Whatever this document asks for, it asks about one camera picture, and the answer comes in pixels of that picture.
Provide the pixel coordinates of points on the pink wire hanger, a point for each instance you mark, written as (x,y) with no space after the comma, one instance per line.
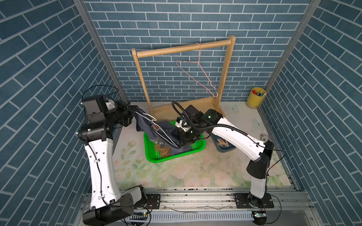
(179,62)

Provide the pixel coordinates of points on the green plastic basket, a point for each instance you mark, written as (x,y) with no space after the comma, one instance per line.
(154,156)

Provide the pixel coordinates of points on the dark teal plastic bin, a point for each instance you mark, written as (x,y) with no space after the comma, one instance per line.
(219,147)

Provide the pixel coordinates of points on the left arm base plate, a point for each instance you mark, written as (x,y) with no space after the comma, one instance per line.
(152,202)

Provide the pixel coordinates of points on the tan tank top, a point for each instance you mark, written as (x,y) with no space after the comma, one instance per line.
(163,151)

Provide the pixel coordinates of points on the dark grey tank top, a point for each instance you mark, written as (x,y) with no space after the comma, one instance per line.
(161,132)

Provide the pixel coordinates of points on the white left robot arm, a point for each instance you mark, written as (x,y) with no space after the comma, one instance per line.
(108,204)

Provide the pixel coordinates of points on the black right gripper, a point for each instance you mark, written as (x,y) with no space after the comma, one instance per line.
(184,138)

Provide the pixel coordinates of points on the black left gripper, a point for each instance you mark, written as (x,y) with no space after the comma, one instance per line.
(128,111)

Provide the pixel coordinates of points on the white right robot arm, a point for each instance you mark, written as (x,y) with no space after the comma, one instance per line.
(259,152)

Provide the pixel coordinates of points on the yellow pen cup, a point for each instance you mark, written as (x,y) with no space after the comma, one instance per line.
(256,97)

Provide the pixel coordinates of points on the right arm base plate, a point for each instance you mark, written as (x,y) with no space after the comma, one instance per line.
(248,201)

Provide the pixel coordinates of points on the floral table mat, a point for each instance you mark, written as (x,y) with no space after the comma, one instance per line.
(207,168)

